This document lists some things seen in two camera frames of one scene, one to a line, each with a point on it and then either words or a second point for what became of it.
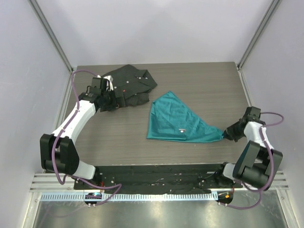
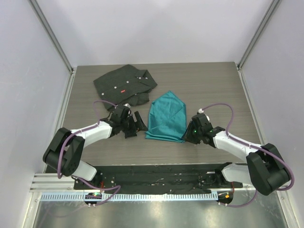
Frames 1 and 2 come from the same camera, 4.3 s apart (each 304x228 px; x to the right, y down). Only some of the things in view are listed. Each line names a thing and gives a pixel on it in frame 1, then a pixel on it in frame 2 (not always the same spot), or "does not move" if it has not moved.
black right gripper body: [234, 132] -> [197, 133]
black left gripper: [119, 101] -> [139, 124]
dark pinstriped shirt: [134, 84] does not move
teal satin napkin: [171, 118] does not move
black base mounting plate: [156, 178] does not move
